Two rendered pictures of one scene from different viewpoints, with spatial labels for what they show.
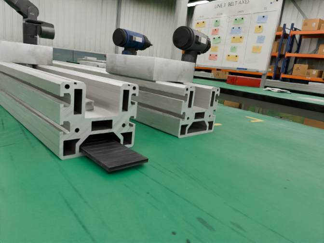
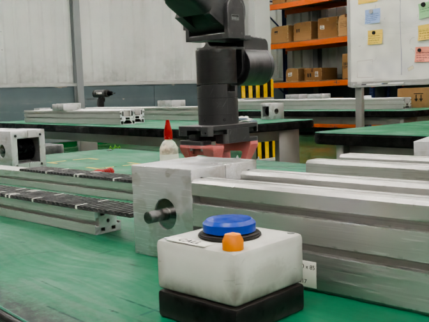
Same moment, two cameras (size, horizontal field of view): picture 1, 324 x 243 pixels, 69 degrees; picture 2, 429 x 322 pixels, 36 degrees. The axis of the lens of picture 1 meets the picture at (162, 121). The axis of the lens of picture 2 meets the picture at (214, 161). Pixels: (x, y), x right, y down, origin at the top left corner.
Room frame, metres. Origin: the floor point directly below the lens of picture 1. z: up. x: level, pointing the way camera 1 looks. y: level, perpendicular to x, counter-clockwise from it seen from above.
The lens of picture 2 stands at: (0.18, 0.67, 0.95)
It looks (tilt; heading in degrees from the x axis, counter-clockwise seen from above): 6 degrees down; 358
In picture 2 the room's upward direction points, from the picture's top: 2 degrees counter-clockwise
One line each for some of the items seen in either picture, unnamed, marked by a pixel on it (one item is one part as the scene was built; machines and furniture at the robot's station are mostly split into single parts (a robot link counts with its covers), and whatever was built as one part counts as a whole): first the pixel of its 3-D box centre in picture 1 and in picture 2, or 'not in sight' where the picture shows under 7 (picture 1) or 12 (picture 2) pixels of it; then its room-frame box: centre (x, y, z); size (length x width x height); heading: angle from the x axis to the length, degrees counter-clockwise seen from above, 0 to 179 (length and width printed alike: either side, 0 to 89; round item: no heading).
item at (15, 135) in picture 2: not in sight; (13, 149); (1.76, 1.10, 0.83); 0.11 x 0.10 x 0.10; 134
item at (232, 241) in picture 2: not in sight; (232, 240); (0.62, 0.64, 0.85); 0.02 x 0.02 x 0.01
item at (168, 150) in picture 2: not in sight; (168, 149); (1.47, 0.71, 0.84); 0.04 x 0.04 x 0.12
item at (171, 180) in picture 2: not in sight; (188, 207); (0.86, 0.67, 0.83); 0.12 x 0.09 x 0.10; 135
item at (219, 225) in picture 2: not in sight; (229, 230); (0.66, 0.64, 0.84); 0.04 x 0.04 x 0.02
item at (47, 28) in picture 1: (39, 23); (232, 44); (1.14, 0.60, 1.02); 0.12 x 0.09 x 0.12; 136
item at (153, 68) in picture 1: (147, 74); not in sight; (0.51, 0.04, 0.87); 0.16 x 0.11 x 0.07; 45
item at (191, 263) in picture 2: not in sight; (238, 269); (0.67, 0.64, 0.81); 0.10 x 0.08 x 0.06; 135
